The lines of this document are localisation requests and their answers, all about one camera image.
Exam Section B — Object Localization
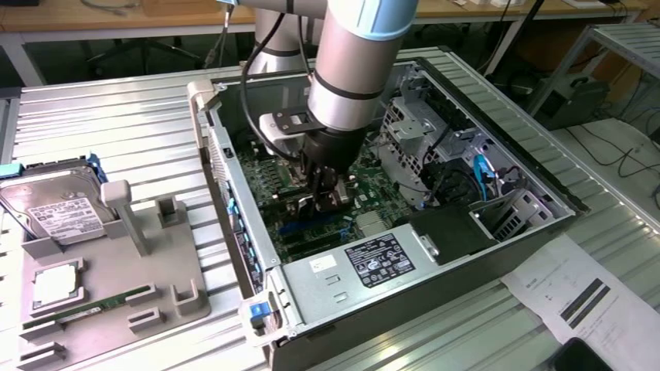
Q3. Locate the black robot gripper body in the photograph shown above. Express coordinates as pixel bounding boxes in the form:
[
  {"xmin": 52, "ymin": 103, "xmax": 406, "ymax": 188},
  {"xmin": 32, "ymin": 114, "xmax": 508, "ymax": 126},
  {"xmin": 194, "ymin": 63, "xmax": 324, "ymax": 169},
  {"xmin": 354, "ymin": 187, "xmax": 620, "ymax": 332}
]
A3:
[{"xmin": 300, "ymin": 129, "xmax": 368, "ymax": 175}]

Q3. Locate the black cooling fan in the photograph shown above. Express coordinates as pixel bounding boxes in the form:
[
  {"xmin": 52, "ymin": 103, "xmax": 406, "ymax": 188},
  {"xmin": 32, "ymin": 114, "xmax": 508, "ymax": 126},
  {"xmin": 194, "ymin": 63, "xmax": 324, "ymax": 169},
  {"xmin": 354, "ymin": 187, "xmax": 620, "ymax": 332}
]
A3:
[{"xmin": 422, "ymin": 158, "xmax": 479, "ymax": 206}]

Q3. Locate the black phone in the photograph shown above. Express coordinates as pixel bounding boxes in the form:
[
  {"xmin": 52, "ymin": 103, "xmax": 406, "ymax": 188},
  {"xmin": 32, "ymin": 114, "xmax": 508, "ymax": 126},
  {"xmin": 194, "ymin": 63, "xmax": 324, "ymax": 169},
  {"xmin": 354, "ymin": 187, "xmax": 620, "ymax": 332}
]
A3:
[{"xmin": 548, "ymin": 336, "xmax": 618, "ymax": 371}]

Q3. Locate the blue disk caddy rail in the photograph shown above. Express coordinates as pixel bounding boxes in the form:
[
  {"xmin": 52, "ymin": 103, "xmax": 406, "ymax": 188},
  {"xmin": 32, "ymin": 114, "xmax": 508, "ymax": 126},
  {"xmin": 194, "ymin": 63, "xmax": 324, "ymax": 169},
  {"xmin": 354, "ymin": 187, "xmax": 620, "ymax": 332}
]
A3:
[{"xmin": 84, "ymin": 152, "xmax": 111, "ymax": 186}]

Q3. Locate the blue disk wire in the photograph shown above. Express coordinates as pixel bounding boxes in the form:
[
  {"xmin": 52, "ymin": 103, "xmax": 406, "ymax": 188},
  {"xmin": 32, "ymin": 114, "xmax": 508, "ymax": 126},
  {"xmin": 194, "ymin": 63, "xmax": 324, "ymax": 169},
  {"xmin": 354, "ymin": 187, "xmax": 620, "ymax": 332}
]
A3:
[{"xmin": 474, "ymin": 153, "xmax": 494, "ymax": 203}]

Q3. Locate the metal slat side table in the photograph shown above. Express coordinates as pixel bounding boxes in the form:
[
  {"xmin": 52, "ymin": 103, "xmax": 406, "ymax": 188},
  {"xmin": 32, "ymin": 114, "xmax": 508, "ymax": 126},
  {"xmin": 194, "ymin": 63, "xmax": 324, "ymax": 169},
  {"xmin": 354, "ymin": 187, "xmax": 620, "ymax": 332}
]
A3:
[{"xmin": 526, "ymin": 22, "xmax": 660, "ymax": 117}]

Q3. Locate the blue expansion slot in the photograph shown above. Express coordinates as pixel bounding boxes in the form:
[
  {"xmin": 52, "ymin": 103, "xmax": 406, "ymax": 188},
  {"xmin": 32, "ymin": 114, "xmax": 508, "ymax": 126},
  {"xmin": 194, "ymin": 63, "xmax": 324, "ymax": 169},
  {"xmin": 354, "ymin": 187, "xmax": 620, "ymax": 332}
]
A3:
[{"xmin": 278, "ymin": 223, "xmax": 314, "ymax": 237}]

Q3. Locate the silver hard disk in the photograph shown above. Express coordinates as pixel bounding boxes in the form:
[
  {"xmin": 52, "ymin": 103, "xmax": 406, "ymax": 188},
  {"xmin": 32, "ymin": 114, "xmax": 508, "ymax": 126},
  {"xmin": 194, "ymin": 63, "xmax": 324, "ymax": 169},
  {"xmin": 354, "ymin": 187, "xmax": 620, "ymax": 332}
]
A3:
[{"xmin": 0, "ymin": 165, "xmax": 118, "ymax": 247}]

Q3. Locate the grey hanging cable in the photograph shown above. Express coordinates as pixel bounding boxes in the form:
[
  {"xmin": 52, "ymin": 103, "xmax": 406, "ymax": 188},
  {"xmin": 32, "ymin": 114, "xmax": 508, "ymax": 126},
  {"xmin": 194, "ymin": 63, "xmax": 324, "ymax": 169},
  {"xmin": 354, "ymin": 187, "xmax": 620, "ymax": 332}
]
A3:
[{"xmin": 206, "ymin": 0, "xmax": 235, "ymax": 67}]

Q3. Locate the black camera cable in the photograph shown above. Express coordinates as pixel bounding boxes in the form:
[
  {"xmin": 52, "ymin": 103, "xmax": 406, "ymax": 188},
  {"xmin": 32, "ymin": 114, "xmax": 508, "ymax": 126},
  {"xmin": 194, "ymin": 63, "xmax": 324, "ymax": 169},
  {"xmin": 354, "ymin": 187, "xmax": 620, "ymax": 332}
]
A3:
[{"xmin": 238, "ymin": 11, "xmax": 316, "ymax": 162}]

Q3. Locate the white printed paper sheet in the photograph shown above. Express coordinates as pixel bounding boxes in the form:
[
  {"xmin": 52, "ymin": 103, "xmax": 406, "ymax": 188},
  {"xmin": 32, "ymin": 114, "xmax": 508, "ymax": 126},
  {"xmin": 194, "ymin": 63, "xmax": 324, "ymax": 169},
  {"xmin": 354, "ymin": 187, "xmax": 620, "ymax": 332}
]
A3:
[{"xmin": 500, "ymin": 231, "xmax": 660, "ymax": 359}]

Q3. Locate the grey parts rack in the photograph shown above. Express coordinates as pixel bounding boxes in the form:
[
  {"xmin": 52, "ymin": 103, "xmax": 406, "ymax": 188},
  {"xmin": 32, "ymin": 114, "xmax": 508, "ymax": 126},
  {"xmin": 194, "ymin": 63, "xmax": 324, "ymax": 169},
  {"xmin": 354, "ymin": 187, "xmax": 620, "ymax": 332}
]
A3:
[{"xmin": 15, "ymin": 179, "xmax": 211, "ymax": 371}]

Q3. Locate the grey box device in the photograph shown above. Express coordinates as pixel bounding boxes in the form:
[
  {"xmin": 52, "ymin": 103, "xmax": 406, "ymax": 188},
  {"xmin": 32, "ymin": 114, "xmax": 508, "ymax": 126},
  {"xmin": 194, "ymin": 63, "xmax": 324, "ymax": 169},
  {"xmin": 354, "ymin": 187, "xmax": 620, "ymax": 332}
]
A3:
[{"xmin": 539, "ymin": 75, "xmax": 612, "ymax": 131}]

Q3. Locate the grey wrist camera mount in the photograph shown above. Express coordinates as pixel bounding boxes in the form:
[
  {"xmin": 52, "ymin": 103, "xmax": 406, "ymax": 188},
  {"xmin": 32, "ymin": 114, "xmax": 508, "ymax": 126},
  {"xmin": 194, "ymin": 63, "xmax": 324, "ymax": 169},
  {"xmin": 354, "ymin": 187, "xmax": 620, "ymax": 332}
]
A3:
[{"xmin": 258, "ymin": 111, "xmax": 324, "ymax": 158}]

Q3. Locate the black office chair base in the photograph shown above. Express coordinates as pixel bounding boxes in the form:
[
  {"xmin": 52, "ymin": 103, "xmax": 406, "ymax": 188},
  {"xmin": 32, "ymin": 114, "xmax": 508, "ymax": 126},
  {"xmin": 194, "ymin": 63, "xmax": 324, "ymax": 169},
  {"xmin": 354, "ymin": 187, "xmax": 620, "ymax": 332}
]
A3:
[{"xmin": 84, "ymin": 36, "xmax": 206, "ymax": 77}]

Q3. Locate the open grey PC case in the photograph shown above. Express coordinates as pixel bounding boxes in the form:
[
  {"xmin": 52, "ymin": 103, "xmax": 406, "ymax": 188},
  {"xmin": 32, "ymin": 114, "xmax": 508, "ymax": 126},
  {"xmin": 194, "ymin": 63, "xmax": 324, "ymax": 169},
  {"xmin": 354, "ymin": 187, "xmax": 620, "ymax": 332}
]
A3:
[{"xmin": 186, "ymin": 46, "xmax": 594, "ymax": 371}]

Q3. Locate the green motherboard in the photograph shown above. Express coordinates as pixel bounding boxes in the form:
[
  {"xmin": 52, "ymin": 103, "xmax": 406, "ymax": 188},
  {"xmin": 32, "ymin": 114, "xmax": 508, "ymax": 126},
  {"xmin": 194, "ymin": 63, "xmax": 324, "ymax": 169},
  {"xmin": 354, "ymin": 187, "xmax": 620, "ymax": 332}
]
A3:
[{"xmin": 235, "ymin": 134, "xmax": 422, "ymax": 264}]

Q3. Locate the silver finned heat sink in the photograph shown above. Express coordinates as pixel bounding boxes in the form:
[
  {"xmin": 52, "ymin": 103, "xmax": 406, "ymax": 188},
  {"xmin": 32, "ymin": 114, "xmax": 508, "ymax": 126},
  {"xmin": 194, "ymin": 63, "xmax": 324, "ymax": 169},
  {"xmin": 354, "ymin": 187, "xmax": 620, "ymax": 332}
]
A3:
[{"xmin": 358, "ymin": 212, "xmax": 396, "ymax": 237}]

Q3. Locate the green RAM stick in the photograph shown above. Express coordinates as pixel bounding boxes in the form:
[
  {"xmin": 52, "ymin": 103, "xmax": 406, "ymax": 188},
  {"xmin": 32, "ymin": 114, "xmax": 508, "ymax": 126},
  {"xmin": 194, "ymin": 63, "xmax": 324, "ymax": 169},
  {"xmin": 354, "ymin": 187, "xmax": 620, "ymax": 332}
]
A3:
[{"xmin": 23, "ymin": 288, "xmax": 148, "ymax": 324}]

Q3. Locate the wooden desk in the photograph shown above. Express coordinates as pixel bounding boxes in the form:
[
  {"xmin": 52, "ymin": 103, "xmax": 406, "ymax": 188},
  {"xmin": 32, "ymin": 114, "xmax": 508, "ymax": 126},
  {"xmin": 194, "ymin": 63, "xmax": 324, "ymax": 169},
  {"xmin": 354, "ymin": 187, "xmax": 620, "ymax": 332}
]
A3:
[{"xmin": 0, "ymin": 0, "xmax": 648, "ymax": 34}]

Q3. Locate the silver disk bay cage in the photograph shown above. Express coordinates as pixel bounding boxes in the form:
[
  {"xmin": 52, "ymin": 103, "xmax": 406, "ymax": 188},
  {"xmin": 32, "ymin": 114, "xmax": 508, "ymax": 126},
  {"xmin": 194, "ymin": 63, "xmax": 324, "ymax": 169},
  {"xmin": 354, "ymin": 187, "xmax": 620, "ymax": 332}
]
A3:
[{"xmin": 379, "ymin": 71, "xmax": 496, "ymax": 202}]

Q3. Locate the silver CPU chip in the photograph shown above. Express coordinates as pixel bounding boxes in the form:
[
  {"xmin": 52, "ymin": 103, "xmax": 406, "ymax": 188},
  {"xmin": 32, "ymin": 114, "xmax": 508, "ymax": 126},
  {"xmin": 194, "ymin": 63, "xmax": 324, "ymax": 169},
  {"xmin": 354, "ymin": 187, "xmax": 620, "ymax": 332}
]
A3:
[{"xmin": 31, "ymin": 264, "xmax": 84, "ymax": 305}]

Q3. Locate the silver power supply unit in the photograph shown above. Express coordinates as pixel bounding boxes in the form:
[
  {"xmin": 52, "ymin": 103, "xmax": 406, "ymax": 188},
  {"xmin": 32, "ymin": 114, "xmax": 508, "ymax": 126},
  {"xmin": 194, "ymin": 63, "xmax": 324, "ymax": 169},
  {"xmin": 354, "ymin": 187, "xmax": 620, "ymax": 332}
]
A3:
[{"xmin": 280, "ymin": 223, "xmax": 444, "ymax": 328}]

